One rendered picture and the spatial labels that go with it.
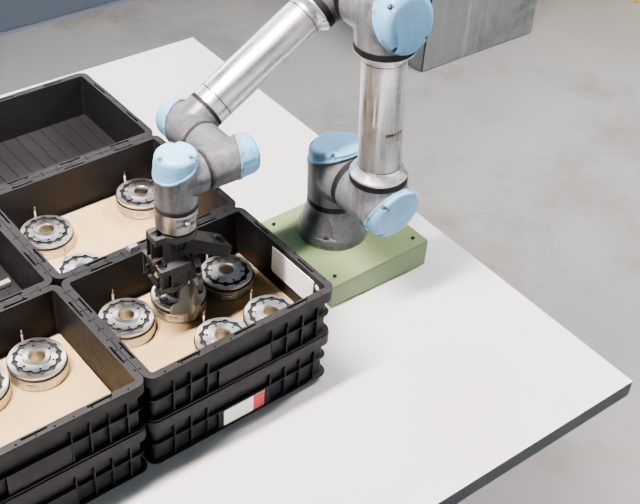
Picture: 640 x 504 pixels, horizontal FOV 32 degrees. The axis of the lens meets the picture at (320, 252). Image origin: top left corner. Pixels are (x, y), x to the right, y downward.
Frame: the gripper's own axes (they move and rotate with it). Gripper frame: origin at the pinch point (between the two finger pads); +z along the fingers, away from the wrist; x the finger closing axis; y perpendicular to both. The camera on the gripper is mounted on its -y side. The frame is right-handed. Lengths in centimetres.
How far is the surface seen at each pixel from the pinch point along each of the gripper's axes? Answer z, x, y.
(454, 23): 67, -156, -203
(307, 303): -7.8, 17.3, -14.5
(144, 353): 2.1, 5.0, 11.7
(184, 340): 2.0, 5.7, 4.0
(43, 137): 2, -67, 0
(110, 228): 2.0, -30.2, 1.3
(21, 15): 77, -257, -66
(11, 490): 1.6, 22.0, 43.5
